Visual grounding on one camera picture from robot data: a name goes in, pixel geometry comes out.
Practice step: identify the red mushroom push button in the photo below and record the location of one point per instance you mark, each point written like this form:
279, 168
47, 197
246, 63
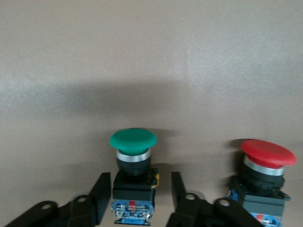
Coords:
267, 151

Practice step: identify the brown table mat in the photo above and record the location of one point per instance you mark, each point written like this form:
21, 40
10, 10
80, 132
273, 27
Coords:
151, 47

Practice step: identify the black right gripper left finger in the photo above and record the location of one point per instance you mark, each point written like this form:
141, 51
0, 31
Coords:
101, 194

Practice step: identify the green mushroom push button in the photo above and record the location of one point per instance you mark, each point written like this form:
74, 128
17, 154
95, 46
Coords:
132, 139

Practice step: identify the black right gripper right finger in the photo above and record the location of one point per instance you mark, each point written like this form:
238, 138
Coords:
177, 189

